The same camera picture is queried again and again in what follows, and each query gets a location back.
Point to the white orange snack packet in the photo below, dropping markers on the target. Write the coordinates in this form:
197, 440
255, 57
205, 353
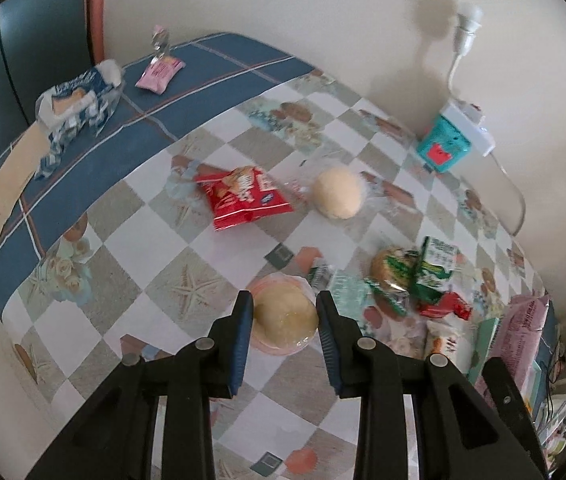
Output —
443, 342

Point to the clear plastic wrapper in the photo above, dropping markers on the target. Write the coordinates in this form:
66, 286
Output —
160, 42

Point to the red printed snack bag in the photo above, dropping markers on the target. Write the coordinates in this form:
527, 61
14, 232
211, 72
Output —
243, 192

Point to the teal rimmed tray box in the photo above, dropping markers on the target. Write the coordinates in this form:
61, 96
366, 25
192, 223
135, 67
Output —
483, 350

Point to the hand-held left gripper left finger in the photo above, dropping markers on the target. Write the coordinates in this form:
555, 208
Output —
243, 345

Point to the red pole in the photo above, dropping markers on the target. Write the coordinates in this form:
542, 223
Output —
95, 10

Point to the white power strip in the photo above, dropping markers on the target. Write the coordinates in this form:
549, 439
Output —
470, 122

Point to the round pastry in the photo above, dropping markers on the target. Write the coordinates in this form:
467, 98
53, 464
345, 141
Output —
283, 312

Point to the pale bun in clear wrap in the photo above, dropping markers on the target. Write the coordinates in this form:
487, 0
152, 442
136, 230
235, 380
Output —
338, 192

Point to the small pink snack packet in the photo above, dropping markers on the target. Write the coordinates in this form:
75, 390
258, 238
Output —
159, 74

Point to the teal box with red label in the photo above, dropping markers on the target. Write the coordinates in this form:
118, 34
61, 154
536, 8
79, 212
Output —
440, 140

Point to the green label wrapped pastry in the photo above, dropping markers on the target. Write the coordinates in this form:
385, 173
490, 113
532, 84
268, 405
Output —
393, 267

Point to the cardboard strip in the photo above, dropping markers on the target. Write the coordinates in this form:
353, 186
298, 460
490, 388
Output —
3, 185

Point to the mint green snack packet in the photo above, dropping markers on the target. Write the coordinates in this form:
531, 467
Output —
348, 294

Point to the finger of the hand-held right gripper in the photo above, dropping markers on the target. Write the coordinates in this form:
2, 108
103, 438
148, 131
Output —
505, 395

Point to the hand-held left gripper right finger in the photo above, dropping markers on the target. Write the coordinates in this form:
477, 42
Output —
330, 355

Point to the dark cabinet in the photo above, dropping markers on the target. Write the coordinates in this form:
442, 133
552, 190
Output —
18, 45

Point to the small red candy packet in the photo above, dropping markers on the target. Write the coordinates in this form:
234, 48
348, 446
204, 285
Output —
445, 306

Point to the pink snack package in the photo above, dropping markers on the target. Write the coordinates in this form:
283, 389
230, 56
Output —
525, 330

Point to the blue white bread bag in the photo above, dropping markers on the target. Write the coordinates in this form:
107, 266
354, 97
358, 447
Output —
75, 105

